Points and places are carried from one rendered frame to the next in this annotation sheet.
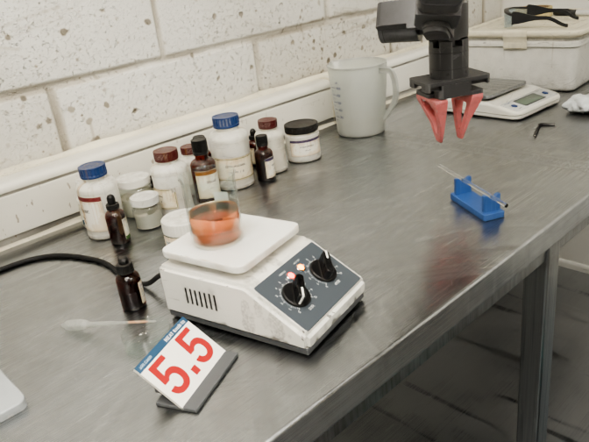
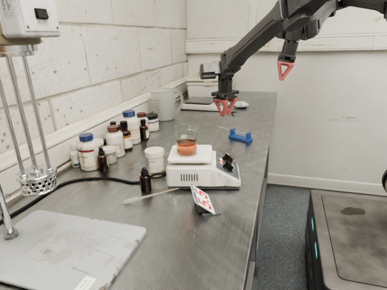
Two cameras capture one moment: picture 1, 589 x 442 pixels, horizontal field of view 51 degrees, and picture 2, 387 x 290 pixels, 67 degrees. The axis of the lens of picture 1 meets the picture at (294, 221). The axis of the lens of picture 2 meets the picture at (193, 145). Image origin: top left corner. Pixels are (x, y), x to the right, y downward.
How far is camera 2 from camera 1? 0.47 m
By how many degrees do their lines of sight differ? 29
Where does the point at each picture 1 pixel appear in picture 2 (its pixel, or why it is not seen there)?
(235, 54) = (114, 86)
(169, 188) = (117, 143)
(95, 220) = (90, 161)
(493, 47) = (198, 85)
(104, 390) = (174, 218)
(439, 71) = (224, 89)
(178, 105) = (96, 109)
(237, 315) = (208, 180)
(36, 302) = (92, 198)
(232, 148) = (135, 125)
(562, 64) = not seen: hidden behind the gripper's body
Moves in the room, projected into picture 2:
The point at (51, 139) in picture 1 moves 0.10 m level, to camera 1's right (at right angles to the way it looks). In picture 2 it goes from (50, 125) to (82, 120)
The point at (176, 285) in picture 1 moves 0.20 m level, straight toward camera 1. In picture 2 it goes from (176, 174) to (236, 200)
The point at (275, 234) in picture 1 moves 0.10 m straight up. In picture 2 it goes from (207, 149) to (207, 115)
